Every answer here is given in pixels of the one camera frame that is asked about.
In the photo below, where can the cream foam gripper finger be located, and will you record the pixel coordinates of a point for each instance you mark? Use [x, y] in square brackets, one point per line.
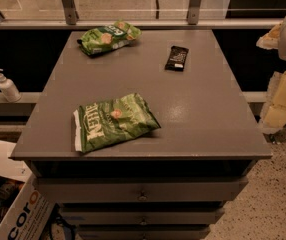
[271, 39]
[273, 113]

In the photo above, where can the green Kettle jalapeno chip bag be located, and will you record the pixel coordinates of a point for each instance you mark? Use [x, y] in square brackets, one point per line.
[105, 123]

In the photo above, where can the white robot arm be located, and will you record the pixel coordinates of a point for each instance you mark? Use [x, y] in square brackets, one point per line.
[282, 41]

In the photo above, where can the light green chip bag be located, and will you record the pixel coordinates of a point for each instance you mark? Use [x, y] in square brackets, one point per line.
[108, 38]

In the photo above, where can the black snack bar wrapper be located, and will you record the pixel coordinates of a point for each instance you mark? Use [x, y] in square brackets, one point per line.
[177, 58]

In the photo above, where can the grey drawer cabinet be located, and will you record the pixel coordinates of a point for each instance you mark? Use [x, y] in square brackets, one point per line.
[144, 143]

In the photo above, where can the top drawer with knob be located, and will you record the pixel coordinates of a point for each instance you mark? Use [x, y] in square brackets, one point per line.
[119, 191]

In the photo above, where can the drawer with knob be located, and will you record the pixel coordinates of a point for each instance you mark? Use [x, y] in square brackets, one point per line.
[140, 216]
[153, 232]
[119, 191]

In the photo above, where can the grey metal railing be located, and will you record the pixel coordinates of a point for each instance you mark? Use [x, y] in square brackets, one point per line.
[145, 14]

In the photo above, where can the middle drawer with knob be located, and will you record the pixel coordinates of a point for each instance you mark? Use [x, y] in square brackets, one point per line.
[140, 216]

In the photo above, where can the bottom drawer with knob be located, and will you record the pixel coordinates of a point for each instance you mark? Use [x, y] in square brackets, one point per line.
[153, 232]

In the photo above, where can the white pump dispenser bottle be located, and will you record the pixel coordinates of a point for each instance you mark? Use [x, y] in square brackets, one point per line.
[9, 89]

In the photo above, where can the white cardboard box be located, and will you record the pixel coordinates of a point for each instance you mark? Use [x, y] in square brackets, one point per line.
[24, 212]

